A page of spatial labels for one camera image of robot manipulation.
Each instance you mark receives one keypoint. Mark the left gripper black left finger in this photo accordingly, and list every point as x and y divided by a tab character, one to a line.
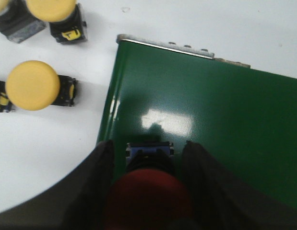
74	203

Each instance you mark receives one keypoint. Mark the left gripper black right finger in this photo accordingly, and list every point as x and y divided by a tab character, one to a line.
221	201

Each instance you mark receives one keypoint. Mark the red mushroom push button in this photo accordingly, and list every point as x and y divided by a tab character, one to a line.
148	196

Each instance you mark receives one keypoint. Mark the green conveyor belt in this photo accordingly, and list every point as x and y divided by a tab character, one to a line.
245	118

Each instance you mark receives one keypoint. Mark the yellow push button lying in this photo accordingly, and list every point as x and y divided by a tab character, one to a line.
34	85

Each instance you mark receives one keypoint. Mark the yellow push button upright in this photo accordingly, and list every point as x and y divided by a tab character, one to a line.
65	18

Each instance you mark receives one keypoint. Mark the yellow push button corner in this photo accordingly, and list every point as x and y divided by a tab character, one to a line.
16	22

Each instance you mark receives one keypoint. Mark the black yellow switch block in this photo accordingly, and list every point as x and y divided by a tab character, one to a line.
5	104

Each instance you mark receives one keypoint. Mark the aluminium conveyor frame rail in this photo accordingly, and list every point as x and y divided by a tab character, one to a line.
172	46

